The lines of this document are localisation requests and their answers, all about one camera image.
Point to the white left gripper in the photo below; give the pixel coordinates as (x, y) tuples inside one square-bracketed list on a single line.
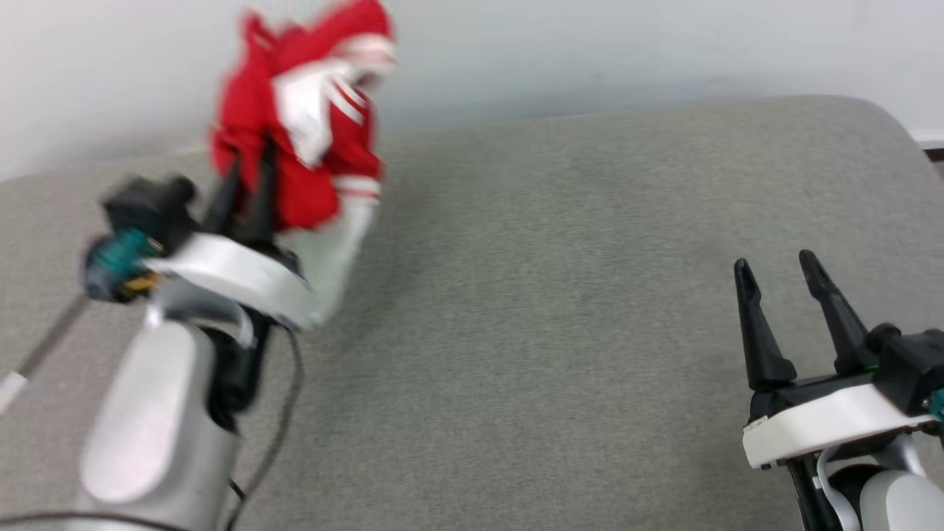
[(236, 269)]

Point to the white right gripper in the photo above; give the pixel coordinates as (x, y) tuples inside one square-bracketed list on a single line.
[(818, 420)]

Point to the red and white garment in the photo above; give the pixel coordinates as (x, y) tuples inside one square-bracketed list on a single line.
[(254, 110)]

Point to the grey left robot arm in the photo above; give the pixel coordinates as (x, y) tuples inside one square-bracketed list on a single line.
[(158, 420)]

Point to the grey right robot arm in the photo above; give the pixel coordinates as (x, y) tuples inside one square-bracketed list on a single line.
[(896, 501)]

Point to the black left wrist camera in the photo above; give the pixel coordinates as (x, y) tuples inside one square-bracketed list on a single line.
[(144, 221)]

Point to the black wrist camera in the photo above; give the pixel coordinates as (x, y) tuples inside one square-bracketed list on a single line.
[(144, 221), (911, 365)]

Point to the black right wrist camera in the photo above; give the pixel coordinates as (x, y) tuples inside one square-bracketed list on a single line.
[(911, 365)]

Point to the white wall baseboard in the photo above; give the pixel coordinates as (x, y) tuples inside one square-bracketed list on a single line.
[(931, 139)]

